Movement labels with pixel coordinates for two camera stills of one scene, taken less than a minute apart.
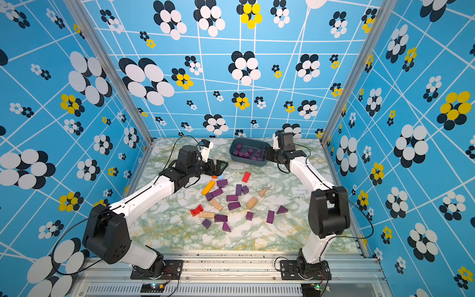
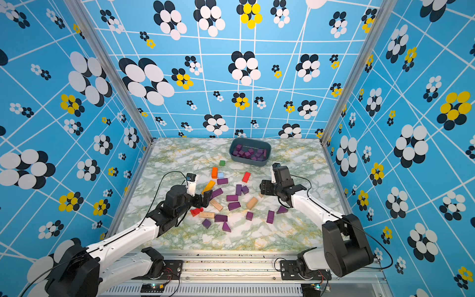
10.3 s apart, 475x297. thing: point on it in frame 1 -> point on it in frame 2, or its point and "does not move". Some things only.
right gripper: (268, 153) -> (265, 187)
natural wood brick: (216, 205) does not move
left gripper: (218, 170) -> (206, 198)
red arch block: (195, 212) does not move
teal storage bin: (248, 151) does not move
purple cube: (245, 190) does not move
